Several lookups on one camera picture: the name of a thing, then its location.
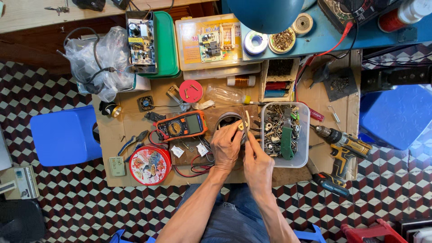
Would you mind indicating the small green circuit board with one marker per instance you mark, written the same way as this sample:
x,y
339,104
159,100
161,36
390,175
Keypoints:
x,y
210,47

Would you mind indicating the clear plastic bottle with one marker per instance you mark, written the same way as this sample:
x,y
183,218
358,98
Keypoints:
x,y
224,94

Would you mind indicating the metal spring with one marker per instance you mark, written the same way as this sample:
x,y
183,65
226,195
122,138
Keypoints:
x,y
334,114

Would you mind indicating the black clip connector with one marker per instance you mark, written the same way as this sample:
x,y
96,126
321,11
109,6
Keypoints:
x,y
154,116

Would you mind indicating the power supply board metal case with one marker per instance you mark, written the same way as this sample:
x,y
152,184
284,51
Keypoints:
x,y
141,44

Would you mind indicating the round tin of brass bits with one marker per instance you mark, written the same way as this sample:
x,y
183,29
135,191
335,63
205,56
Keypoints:
x,y
282,40

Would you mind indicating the beige empty spool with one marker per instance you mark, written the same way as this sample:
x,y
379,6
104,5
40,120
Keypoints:
x,y
302,24

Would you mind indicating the black gold flashlight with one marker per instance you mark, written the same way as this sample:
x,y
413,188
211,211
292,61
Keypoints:
x,y
109,109

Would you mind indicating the blue seat under person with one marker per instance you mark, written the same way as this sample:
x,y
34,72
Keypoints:
x,y
307,234

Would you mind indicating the red multimeter leads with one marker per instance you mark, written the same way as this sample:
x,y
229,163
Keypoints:
x,y
194,168

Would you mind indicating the bent metal bracket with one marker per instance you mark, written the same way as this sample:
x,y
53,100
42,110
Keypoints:
x,y
172,94

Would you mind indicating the red round lid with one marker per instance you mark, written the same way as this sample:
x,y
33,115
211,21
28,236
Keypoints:
x,y
191,91

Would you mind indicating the small copper wound transformer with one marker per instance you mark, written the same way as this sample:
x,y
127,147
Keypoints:
x,y
227,36

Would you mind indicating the blue lamp shade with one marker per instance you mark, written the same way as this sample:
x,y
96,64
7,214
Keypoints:
x,y
265,13

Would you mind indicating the bunch of keys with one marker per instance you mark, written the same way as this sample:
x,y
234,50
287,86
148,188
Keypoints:
x,y
58,9

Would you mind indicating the white plastic bottle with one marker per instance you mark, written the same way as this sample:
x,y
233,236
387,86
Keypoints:
x,y
413,9

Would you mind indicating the clear box with yellow label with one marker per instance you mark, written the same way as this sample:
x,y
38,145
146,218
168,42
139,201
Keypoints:
x,y
189,44

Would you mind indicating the brown wooden board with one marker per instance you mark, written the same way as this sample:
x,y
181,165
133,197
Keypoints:
x,y
209,114

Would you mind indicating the black object on desk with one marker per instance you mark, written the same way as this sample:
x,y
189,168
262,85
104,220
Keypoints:
x,y
88,4

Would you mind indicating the red round printed tin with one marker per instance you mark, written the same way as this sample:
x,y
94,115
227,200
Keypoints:
x,y
150,165

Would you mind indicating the person's left hand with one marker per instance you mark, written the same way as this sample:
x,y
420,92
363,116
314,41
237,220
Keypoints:
x,y
225,148

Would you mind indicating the green plastic box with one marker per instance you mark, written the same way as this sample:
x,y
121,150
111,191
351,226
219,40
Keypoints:
x,y
167,44

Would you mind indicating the black metal bar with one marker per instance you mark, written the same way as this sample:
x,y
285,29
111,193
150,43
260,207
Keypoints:
x,y
395,79

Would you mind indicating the wooden desk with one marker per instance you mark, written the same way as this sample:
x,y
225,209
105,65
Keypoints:
x,y
30,17

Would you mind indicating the thin metal hand tool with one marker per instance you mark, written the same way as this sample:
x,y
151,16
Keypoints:
x,y
244,123

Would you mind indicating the black bag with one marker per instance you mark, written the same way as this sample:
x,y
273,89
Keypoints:
x,y
20,221

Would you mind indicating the red plastic stool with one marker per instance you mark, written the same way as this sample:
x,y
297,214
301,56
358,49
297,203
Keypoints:
x,y
371,233

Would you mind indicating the small black cooling fan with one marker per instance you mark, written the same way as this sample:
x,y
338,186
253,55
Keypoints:
x,y
145,103

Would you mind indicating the black analog multimeter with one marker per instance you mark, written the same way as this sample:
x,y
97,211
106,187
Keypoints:
x,y
341,13

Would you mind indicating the brown cardboard sheet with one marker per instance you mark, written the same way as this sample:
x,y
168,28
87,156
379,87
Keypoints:
x,y
111,135

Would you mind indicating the black sheet with metal bits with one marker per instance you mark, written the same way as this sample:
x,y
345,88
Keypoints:
x,y
341,84

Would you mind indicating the person's blue jeans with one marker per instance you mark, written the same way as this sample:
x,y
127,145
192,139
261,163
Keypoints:
x,y
233,216

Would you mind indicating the green utility knife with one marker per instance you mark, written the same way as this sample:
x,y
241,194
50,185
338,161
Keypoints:
x,y
287,141

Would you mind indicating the person's right hand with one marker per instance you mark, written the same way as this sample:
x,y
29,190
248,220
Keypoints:
x,y
260,168

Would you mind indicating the blue plastic stool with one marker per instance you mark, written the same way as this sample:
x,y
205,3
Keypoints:
x,y
395,114
64,135

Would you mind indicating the orange digital multimeter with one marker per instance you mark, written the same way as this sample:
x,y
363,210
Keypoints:
x,y
182,125

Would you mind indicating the white crumpled tissue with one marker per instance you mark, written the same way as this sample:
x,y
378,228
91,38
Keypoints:
x,y
199,105

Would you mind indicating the red probe lead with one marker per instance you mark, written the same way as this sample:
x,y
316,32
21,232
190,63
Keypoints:
x,y
337,42

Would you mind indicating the small white remote control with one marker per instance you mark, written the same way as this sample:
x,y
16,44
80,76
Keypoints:
x,y
117,166

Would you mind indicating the clear tub of screws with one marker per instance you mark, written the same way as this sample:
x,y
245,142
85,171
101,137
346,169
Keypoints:
x,y
303,135

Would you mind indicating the blue metal table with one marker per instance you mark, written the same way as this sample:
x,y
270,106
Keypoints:
x,y
337,40

